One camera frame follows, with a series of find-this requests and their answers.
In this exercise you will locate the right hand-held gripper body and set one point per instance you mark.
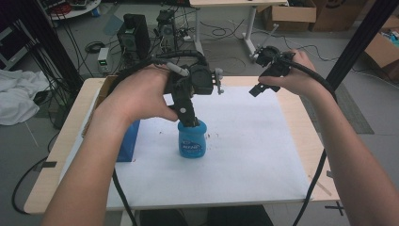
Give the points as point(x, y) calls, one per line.
point(273, 61)

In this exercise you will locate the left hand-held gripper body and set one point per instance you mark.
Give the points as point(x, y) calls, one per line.
point(200, 80)

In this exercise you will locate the blue plastic jar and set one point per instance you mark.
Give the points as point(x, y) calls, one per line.
point(192, 141)

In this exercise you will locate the person's right hand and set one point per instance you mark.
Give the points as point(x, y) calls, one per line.
point(298, 78)

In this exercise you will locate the person's left hand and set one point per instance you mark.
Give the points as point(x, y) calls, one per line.
point(141, 94)

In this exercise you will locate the large cardboard box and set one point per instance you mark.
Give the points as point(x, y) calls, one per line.
point(293, 14)

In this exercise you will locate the white paper sheet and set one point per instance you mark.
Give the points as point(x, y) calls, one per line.
point(238, 150)

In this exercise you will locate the blue bag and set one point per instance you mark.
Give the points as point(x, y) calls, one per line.
point(128, 142)

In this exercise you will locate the white desk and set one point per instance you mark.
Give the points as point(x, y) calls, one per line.
point(238, 2)

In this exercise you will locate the grey floor mat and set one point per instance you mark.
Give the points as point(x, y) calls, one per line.
point(351, 109)

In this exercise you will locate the black computer tower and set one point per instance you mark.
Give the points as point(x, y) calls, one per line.
point(135, 34)

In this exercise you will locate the grey power supply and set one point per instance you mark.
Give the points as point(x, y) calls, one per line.
point(103, 59)

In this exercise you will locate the person's dark trousers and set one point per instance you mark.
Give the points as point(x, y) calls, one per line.
point(207, 216)

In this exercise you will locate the open cardboard box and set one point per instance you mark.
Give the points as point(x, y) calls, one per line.
point(384, 50)

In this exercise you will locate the round white table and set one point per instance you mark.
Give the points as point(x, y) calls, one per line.
point(75, 8)

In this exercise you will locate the white cloth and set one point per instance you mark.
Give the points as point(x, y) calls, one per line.
point(19, 94)

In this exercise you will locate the black metal post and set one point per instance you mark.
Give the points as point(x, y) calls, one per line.
point(360, 40)
point(47, 40)

